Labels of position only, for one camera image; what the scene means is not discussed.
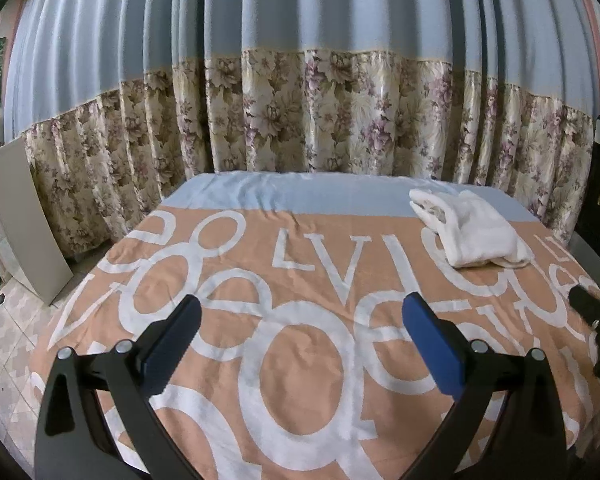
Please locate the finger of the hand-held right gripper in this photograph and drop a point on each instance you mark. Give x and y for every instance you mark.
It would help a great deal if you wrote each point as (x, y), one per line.
(592, 305)

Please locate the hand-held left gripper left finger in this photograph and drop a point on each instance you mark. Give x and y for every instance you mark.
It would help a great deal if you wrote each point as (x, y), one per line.
(172, 345)

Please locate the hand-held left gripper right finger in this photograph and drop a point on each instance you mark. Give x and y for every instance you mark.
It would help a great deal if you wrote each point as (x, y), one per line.
(432, 347)

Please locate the white knit sweater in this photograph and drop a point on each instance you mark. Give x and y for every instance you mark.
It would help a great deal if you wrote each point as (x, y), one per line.
(475, 232)

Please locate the orange and blue printed blanket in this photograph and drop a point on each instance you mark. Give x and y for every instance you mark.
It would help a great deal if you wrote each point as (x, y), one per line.
(300, 310)

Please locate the grey board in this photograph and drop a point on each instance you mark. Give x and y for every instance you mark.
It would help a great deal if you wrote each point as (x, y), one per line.
(25, 220)

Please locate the blue and floral curtain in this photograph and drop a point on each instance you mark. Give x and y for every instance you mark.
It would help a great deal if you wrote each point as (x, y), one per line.
(300, 60)

